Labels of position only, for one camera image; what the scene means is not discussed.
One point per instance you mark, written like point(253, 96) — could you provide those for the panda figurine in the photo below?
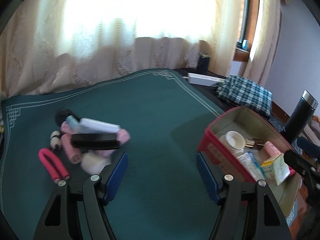
point(56, 142)

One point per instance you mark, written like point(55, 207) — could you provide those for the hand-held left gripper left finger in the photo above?
point(116, 177)

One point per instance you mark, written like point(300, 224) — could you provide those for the black comb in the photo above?
point(95, 141)

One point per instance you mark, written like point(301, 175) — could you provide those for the dark pen holder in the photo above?
point(203, 61)

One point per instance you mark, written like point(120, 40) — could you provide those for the black thermos bottle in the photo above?
point(297, 120)

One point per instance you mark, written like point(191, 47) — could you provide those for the black pouch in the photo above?
point(62, 116)

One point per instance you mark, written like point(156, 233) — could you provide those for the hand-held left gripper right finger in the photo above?
point(207, 177)

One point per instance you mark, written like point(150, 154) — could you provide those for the plaid cloth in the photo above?
point(245, 92)

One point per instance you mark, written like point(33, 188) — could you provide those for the white jar lid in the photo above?
point(233, 140)

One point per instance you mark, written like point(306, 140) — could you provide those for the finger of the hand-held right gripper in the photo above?
point(308, 148)
point(293, 158)

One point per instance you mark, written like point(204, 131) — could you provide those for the blue white medicine box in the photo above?
point(250, 162)

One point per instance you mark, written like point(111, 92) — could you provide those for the red storage box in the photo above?
point(225, 160)

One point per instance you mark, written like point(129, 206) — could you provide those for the gold lipstick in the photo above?
point(252, 143)

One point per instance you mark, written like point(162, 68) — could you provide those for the white cream tube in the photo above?
point(100, 126)

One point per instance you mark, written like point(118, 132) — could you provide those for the wooden window frame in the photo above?
point(246, 30)

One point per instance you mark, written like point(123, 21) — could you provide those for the cream patterned curtain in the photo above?
point(100, 42)

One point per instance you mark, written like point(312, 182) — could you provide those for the green desk mat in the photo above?
point(155, 120)

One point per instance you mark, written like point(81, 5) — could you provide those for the small blue bottle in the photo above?
point(73, 122)

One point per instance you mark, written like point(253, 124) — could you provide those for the small blue container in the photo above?
point(244, 43)

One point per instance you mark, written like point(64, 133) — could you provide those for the pink foam curling rod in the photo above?
point(53, 166)

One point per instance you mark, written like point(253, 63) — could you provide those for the yellow green small box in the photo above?
point(275, 170)

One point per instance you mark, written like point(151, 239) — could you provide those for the white power strip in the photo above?
point(202, 78)

